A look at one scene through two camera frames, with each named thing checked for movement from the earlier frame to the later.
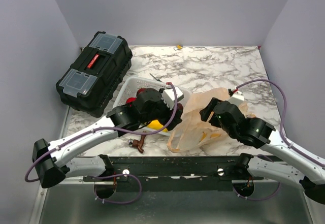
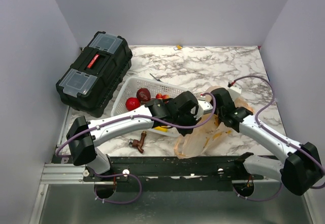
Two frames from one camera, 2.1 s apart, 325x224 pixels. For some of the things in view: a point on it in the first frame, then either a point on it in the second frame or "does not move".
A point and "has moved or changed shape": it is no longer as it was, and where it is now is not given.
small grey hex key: x=158 y=80 does not move
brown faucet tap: x=138 y=144 does not move
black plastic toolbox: x=91 y=81 does not move
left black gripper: x=167 y=118 -> x=193 y=114
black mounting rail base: x=174 y=173 does not move
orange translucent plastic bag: x=192 y=131 has moved or changed shape
